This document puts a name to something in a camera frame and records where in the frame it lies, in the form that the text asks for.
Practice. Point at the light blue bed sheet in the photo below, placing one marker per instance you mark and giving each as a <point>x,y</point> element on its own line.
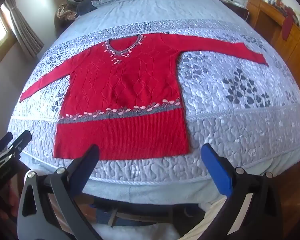
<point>145,191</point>

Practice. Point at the dark clothes pile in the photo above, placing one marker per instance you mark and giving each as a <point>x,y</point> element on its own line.
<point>86,3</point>

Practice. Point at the red knit sweater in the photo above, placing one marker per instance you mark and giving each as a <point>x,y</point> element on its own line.
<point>125,100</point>

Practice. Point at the dark red hanging cloth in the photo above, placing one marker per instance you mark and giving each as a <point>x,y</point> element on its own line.
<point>290,23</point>

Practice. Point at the white fluffy cloth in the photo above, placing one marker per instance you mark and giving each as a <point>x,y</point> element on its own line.
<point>135,232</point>

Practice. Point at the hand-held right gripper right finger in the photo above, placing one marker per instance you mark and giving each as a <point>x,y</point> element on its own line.
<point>215,166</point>

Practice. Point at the dark wooden nightstand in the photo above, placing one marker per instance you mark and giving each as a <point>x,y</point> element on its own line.
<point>233,7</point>

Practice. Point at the grey floral quilted bedspread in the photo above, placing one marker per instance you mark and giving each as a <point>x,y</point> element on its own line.
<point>227,110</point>

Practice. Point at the person's left hand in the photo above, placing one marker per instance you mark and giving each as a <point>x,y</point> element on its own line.
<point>11,197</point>

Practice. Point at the wooden cabinet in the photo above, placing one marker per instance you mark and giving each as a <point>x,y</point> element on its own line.
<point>270,20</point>

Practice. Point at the beige curtain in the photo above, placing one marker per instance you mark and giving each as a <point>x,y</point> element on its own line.
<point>23,30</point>

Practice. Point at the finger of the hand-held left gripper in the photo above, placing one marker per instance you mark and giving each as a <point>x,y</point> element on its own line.
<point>2,141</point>
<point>18,142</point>

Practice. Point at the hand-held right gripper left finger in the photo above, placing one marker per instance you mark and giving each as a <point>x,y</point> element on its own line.
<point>86,165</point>

